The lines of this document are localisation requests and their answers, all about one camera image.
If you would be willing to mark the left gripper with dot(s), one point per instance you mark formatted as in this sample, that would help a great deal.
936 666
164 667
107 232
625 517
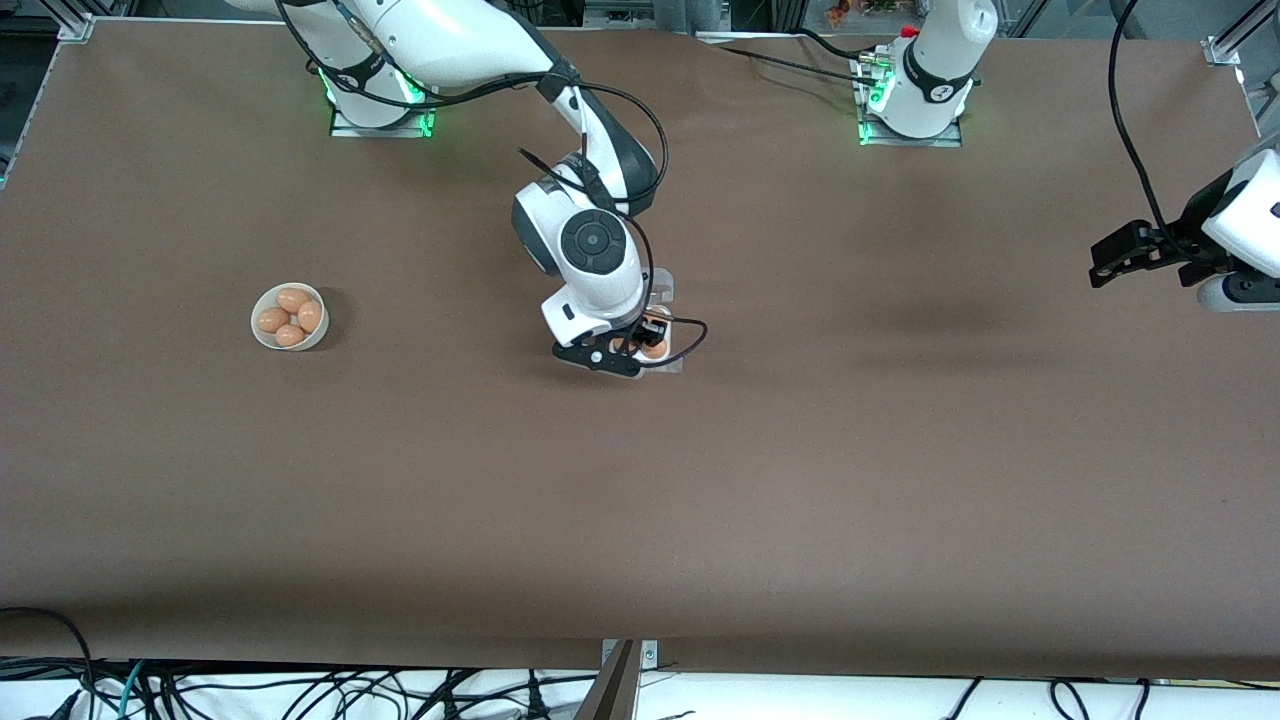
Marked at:
1176 243

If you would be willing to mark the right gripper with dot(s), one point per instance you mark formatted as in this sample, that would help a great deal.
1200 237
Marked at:
652 327

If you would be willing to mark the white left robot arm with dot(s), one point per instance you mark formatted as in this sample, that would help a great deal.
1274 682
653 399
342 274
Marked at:
935 70

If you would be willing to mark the clear plastic four-egg carton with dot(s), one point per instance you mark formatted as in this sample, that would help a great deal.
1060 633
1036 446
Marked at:
664 287

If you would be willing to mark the brown table cover sheet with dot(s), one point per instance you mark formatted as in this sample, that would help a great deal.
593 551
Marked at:
640 500

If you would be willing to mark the white round bowl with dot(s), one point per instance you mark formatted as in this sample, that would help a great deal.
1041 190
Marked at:
318 339

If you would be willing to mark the small metal mounting plate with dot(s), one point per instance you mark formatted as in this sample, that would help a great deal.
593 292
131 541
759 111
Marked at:
650 655

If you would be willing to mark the orange background object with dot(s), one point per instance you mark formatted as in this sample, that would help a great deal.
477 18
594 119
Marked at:
845 10

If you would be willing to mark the aluminium corner bracket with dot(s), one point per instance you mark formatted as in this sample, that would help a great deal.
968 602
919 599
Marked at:
72 32
1222 50

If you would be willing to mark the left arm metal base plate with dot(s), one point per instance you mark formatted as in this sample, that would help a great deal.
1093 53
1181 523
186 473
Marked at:
950 140

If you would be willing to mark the dark camera support bar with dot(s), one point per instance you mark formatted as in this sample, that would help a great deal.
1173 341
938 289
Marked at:
610 695

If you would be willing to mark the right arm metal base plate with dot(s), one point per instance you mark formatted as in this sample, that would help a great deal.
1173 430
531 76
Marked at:
345 128

